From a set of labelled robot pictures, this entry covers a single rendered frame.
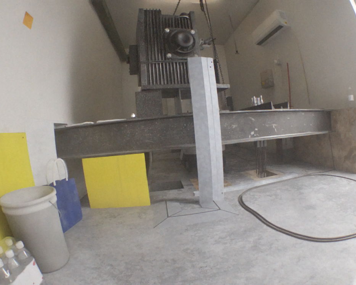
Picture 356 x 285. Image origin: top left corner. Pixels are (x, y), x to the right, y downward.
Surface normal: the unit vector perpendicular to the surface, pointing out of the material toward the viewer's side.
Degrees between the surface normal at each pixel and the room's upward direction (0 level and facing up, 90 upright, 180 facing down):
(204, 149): 90
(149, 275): 0
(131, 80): 90
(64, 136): 90
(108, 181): 90
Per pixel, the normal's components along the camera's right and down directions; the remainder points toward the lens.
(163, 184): 0.10, 0.06
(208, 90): 0.32, 0.04
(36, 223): 0.79, 0.03
